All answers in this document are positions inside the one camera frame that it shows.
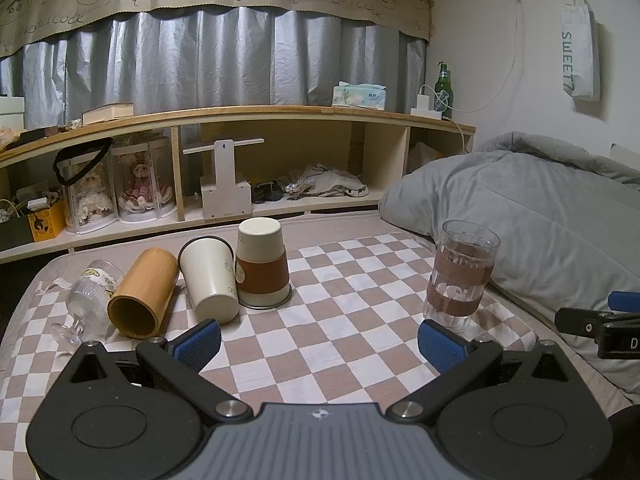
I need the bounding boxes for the yellow box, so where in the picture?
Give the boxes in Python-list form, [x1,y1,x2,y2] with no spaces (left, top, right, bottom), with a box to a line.
[27,200,67,243]

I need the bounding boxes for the doll in clear case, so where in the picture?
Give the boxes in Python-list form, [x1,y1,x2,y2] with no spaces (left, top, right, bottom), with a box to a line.
[111,137,178,223]
[62,152,117,233]

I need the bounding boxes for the green beer bottle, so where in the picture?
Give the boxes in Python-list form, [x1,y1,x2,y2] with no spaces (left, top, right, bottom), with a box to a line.
[434,61,452,120]

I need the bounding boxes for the bamboo cup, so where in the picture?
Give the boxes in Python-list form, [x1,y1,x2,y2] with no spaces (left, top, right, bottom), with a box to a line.
[107,247,180,339]

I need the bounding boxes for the white cable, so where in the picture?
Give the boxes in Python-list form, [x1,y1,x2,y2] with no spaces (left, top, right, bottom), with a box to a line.
[440,0,526,113]

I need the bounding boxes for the brown checkered blanket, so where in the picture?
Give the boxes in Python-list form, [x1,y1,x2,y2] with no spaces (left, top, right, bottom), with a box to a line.
[0,230,538,480]

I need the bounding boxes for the tissue box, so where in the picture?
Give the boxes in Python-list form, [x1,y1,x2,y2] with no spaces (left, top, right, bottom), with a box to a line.
[332,81,388,111]

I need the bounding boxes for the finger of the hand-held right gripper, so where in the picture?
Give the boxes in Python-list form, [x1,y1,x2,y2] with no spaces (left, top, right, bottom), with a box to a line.
[554,307,640,337]
[607,290,640,313]

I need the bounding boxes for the dark green box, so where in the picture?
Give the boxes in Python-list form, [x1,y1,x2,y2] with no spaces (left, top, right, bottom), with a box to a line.
[0,212,33,253]

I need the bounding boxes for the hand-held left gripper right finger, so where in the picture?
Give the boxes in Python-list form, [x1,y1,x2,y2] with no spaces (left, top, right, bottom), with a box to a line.
[386,320,583,425]

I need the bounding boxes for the beige crumpled clothing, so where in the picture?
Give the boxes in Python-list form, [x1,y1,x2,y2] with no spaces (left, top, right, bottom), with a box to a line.
[277,162,369,198]

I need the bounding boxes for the black bag strap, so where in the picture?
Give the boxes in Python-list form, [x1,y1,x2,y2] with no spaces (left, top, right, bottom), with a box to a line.
[54,137,115,188]

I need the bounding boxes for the ribbed glass goblet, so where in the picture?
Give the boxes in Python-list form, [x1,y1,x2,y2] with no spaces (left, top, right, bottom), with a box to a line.
[51,259,125,347]

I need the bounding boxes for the wooden shelf unit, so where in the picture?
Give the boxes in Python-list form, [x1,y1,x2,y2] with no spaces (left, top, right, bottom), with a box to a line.
[0,105,477,266]

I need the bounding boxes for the cream cup with black handle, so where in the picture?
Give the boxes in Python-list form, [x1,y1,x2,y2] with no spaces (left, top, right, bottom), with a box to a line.
[177,236,240,323]

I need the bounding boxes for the glass tumbler with brown sleeve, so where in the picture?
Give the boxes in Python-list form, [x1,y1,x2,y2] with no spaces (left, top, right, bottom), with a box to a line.
[423,220,501,333]

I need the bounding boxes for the beige bag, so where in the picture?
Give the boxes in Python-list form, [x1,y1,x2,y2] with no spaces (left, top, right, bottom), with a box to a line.
[407,141,446,173]

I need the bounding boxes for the dark brown box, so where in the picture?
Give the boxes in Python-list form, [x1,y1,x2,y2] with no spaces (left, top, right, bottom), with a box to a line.
[20,126,66,143]

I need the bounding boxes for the white paper bag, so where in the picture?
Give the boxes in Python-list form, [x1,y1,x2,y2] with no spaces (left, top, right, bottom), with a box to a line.
[561,0,601,101]

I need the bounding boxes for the book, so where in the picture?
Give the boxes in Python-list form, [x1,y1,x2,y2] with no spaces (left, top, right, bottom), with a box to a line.
[81,102,135,126]

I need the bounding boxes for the white wooden stand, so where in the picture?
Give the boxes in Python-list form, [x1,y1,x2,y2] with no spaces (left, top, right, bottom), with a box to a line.
[182,138,264,221]

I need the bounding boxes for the grey duvet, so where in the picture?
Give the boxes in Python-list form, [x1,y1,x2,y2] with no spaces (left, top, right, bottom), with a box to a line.
[378,131,640,391]

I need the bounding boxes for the cream cup with brown sleeve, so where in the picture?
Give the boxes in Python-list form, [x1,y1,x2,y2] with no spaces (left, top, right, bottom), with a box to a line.
[235,217,292,309]

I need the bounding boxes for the grey curtain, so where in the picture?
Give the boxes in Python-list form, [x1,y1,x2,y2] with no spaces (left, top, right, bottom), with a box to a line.
[0,7,428,131]

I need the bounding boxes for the white box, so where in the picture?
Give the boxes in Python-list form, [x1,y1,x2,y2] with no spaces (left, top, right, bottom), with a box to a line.
[0,96,26,131]

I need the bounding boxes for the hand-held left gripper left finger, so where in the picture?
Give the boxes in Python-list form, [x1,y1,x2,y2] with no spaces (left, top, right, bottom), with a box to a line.
[55,319,252,426]

